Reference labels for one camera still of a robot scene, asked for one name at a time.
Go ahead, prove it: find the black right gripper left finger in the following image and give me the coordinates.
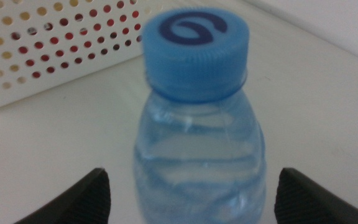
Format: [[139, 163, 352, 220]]
[[14, 167, 111, 224]]

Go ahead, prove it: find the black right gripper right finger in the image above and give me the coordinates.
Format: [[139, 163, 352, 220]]
[[273, 167, 358, 224]]

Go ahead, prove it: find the blue cap water bottle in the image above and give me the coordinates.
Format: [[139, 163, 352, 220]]
[[134, 7, 267, 224]]

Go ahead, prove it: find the red soda can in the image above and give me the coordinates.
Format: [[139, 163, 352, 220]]
[[20, 0, 141, 78]]

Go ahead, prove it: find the white perforated plastic basket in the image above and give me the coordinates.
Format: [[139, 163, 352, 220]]
[[0, 0, 155, 110]]

